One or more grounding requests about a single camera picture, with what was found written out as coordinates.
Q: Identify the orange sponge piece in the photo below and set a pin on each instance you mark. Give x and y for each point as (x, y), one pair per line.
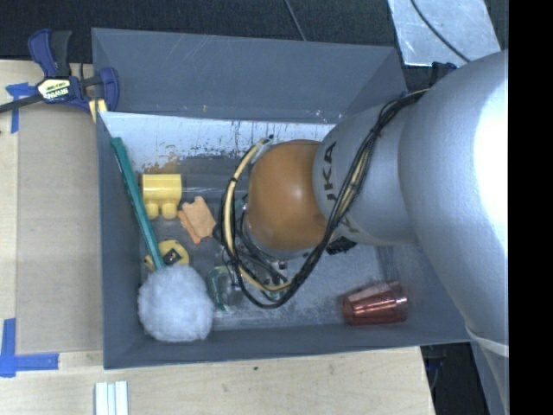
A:
(199, 219)

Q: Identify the yellow round tape measure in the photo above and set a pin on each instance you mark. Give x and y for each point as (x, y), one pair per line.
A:
(178, 251)

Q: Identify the white fluffy ball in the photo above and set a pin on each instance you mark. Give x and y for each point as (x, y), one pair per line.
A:
(175, 305)

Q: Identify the copper-coloured cup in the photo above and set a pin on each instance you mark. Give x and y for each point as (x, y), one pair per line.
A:
(375, 304)

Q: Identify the yellow toy block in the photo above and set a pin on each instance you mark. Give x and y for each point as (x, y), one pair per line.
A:
(160, 188)

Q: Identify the dark green flat block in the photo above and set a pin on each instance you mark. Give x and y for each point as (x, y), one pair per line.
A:
(137, 201)

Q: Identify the grey metal bin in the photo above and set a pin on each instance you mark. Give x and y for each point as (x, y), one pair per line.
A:
(242, 76)

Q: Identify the pale wood board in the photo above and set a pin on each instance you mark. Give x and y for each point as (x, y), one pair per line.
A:
(56, 231)

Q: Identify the black cylinder on white bracket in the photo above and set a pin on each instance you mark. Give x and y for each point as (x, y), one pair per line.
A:
(341, 245)

